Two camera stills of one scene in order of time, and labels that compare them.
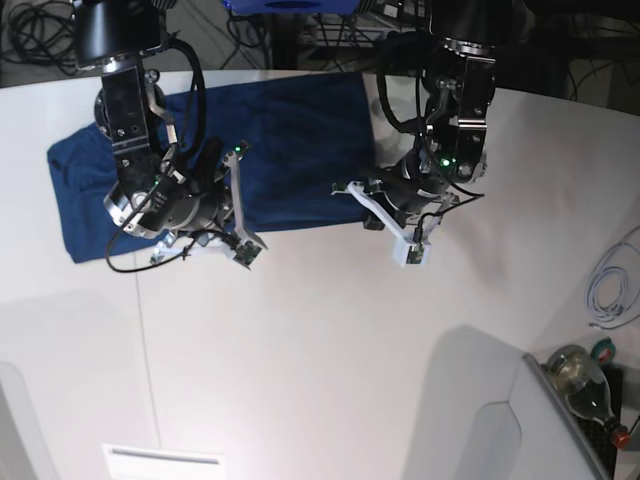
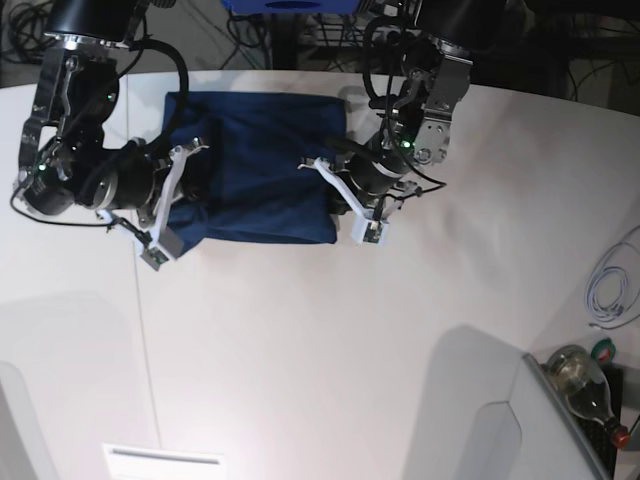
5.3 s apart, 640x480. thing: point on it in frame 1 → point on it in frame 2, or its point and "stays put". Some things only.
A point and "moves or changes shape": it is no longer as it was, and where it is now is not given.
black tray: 599,437 stays put
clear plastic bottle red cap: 584,385 stays put
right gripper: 405,192 → 373,168
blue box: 292,6 stays put
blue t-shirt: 308,159 moves or changes shape
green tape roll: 604,351 stays put
